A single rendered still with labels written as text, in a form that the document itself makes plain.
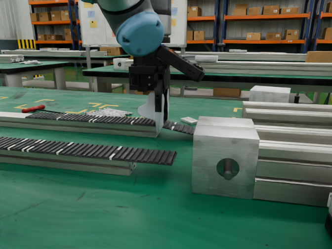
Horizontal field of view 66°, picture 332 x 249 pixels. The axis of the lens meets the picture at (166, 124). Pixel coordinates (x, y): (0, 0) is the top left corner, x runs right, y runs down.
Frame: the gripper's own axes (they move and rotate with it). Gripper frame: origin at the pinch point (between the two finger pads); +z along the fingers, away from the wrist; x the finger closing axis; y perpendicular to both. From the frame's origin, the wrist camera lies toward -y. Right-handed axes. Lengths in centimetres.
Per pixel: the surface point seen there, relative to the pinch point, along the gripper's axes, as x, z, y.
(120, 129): 1.4, 1.8, 10.6
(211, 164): 24.1, -2.0, -12.3
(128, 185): 24.0, 3.1, 0.7
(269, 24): -1024, -84, -183
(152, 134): 2.1, 2.2, 2.2
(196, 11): -950, -128, 82
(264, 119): 4.0, -3.5, -22.3
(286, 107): -2.1, -4.9, -27.8
